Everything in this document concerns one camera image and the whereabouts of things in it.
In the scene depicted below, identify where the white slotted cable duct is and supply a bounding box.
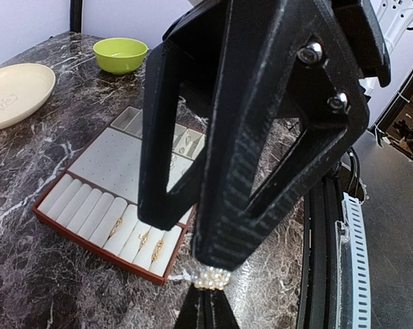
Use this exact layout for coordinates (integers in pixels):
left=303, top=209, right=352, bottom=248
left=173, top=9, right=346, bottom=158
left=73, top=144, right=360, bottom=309
left=335, top=193, right=371, bottom=328

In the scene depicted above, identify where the green small bowl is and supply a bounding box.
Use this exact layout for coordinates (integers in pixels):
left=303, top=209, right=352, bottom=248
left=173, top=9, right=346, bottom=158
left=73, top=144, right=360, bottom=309
left=92, top=38, right=149, bottom=75

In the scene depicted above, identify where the pearl cluster earring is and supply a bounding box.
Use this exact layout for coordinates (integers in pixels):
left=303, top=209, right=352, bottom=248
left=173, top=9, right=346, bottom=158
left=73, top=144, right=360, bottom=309
left=191, top=266, right=231, bottom=291

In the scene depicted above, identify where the gold flower band ring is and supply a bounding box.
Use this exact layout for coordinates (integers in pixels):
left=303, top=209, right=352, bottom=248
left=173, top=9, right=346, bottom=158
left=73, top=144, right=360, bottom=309
left=151, top=239, right=166, bottom=262

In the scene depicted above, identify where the gold twisted ring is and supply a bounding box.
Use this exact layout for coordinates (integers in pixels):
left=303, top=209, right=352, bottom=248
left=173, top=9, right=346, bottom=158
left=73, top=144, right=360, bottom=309
left=108, top=216, right=125, bottom=238

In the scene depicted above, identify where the gold bow ring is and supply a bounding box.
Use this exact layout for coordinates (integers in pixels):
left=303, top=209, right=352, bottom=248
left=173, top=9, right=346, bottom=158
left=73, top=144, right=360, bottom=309
left=136, top=230, right=151, bottom=250

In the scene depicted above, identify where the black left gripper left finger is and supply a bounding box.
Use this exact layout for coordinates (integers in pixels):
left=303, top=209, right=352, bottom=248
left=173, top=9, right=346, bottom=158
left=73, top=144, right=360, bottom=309
left=173, top=284, right=206, bottom=329

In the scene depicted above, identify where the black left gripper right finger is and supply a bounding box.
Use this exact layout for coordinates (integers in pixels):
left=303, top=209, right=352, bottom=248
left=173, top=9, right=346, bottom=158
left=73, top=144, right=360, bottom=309
left=205, top=290, right=240, bottom=329

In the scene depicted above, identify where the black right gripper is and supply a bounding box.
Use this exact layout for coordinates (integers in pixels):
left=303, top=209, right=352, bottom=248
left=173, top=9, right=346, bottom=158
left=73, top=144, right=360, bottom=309
left=162, top=1, right=390, bottom=85

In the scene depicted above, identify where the red earring tray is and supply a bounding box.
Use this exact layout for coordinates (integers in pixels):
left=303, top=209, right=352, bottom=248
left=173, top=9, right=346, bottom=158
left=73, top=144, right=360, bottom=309
left=33, top=106, right=195, bottom=285

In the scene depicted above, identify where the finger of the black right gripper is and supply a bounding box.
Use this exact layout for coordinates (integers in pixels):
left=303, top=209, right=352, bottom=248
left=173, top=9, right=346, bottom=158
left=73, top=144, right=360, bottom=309
left=192, top=1, right=369, bottom=271
left=136, top=40, right=207, bottom=232

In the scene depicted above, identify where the cream ceramic plate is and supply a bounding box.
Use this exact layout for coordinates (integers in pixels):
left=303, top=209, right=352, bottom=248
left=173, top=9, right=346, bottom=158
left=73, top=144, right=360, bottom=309
left=0, top=63, right=56, bottom=130

